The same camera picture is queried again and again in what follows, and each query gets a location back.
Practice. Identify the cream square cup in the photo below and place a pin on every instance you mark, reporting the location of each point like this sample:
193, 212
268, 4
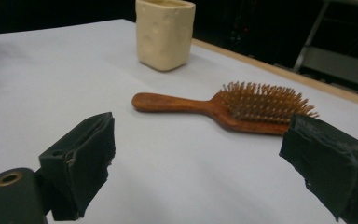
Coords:
164, 34

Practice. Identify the white metal stand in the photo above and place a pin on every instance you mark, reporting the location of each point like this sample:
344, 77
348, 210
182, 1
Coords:
335, 62

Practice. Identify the wooden hairbrush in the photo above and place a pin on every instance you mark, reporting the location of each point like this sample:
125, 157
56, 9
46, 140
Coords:
180, 104

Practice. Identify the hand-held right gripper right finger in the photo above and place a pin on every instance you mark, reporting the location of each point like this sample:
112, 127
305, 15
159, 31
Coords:
332, 161

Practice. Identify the white table mat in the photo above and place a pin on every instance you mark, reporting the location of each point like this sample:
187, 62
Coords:
167, 174

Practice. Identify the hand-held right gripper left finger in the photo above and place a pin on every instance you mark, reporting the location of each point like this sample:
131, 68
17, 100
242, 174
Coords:
77, 161

